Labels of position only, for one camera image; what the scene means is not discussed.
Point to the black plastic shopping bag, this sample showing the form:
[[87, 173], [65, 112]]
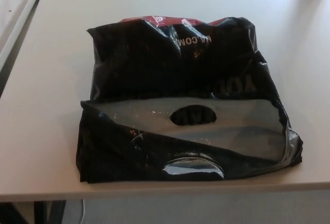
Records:
[[144, 61]]

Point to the dark metal table leg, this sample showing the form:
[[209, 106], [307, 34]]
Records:
[[49, 212]]

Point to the adjacent white desk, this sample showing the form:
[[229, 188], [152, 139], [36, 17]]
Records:
[[14, 7]]

